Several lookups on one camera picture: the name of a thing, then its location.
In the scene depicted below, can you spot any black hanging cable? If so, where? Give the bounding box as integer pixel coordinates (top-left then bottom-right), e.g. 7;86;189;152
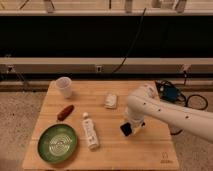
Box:
111;7;147;74

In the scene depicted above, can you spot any white wall outlet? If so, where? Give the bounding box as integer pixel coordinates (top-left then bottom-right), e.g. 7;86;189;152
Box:
97;66;102;72

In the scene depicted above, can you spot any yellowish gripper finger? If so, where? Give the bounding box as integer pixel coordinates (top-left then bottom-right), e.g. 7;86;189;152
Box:
132;122;145;135

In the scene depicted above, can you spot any black floor cable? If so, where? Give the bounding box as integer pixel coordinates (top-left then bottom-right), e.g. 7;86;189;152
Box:
154;79;209;136

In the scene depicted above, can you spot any brown sausage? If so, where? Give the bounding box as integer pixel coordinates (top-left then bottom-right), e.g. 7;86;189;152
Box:
57;105;74;121

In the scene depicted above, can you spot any white plastic bottle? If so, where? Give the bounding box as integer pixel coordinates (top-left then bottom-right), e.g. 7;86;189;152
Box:
82;112;99;150

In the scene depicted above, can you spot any green patterned plate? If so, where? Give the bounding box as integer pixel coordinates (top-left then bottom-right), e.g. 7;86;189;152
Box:
37;124;78;164

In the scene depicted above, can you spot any blue power box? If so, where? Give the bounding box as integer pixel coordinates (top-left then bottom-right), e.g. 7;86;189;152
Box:
162;86;179;102

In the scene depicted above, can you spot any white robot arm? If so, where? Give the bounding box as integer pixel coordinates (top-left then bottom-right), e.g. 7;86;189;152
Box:
125;84;213;143

